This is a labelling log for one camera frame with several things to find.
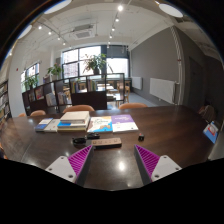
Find cream-edged book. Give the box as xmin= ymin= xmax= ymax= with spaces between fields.
xmin=57 ymin=125 xmax=89 ymax=133

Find small white wall radiator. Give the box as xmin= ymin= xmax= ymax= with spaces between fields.
xmin=130 ymin=76 xmax=143 ymax=91

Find tall wall bookshelf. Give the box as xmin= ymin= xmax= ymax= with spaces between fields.
xmin=0 ymin=79 xmax=13 ymax=126

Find thick white book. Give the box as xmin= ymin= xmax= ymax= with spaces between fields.
xmin=59 ymin=110 xmax=91 ymax=123

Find ceiling air conditioner unit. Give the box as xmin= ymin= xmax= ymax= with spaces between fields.
xmin=70 ymin=23 xmax=96 ymax=41

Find light blue illustrated book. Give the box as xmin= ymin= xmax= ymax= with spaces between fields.
xmin=86 ymin=115 xmax=114 ymax=134

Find white wall pipe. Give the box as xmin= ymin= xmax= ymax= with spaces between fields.
xmin=170 ymin=26 xmax=184 ymax=106

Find medium potted plant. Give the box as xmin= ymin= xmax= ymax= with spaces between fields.
xmin=46 ymin=63 xmax=64 ymax=81

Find wooden tables and chairs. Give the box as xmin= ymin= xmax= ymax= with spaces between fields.
xmin=96 ymin=79 xmax=132 ymax=104

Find orange chairs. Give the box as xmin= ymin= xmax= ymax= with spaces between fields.
xmin=18 ymin=102 xmax=148 ymax=118

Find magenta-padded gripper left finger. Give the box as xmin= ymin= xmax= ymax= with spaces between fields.
xmin=45 ymin=144 xmax=95 ymax=187

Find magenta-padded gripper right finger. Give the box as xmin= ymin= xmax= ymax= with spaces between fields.
xmin=133 ymin=143 xmax=183 ymax=187

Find small dark blue book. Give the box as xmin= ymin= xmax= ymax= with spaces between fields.
xmin=34 ymin=117 xmax=54 ymax=133

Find thin white booklet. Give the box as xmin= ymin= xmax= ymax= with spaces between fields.
xmin=43 ymin=118 xmax=62 ymax=134

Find small potted plant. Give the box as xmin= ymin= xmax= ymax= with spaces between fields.
xmin=23 ymin=74 xmax=39 ymax=91

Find large potted plant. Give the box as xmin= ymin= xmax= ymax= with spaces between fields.
xmin=82 ymin=53 xmax=108 ymax=76

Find large white wall radiator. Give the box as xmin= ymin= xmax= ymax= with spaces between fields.
xmin=149 ymin=77 xmax=178 ymax=105

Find dark grey door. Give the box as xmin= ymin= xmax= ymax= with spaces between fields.
xmin=188 ymin=56 xmax=205 ymax=113

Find large back window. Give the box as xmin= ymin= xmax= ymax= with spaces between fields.
xmin=61 ymin=45 xmax=129 ymax=79

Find blue and white card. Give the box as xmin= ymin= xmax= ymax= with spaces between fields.
xmin=202 ymin=120 xmax=220 ymax=145

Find purple-covered book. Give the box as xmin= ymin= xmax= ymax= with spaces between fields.
xmin=110 ymin=113 xmax=140 ymax=134

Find blue and white book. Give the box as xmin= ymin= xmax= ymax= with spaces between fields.
xmin=57 ymin=119 xmax=90 ymax=129

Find brown and black power strip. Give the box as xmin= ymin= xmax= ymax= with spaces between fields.
xmin=90 ymin=137 xmax=123 ymax=150

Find side window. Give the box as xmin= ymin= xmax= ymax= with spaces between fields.
xmin=20 ymin=62 xmax=41 ymax=93

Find ceiling spotlights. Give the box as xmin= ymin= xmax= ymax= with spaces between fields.
xmin=36 ymin=4 xmax=124 ymax=48

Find dark low shelf unit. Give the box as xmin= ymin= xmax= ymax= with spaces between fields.
xmin=21 ymin=72 xmax=126 ymax=116

